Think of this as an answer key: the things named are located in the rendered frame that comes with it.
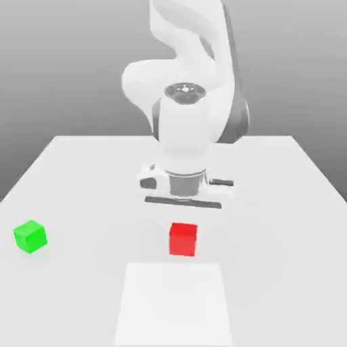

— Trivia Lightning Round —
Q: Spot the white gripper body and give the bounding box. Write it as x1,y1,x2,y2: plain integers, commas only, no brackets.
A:
140,194,225,222

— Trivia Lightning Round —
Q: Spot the small red cube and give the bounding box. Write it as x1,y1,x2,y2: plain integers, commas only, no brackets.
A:
169,222,198,258

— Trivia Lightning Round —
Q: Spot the small green cube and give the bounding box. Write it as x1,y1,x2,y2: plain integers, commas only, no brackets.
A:
13,220,48,255

